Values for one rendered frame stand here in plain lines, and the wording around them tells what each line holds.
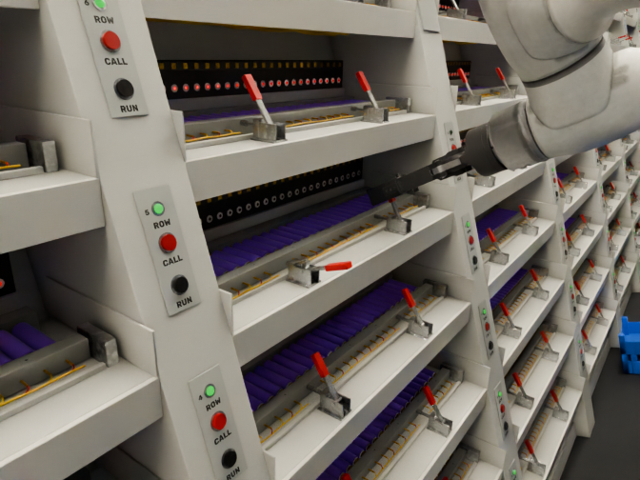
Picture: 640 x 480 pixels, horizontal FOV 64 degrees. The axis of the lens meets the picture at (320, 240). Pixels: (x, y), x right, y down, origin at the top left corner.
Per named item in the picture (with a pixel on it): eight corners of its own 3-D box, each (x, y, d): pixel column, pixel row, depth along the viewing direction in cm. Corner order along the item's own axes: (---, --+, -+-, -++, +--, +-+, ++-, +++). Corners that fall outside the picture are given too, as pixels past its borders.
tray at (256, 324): (451, 232, 103) (456, 187, 100) (233, 371, 57) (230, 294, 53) (366, 213, 114) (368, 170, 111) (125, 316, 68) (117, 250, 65)
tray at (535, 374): (570, 349, 165) (579, 310, 160) (512, 459, 119) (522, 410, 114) (508, 329, 176) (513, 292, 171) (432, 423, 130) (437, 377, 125)
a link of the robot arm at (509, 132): (558, 154, 75) (519, 169, 78) (536, 95, 74) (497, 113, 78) (542, 164, 68) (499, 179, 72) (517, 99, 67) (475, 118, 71)
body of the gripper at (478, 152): (500, 172, 72) (443, 194, 78) (518, 164, 78) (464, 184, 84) (480, 123, 71) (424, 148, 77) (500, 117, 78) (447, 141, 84)
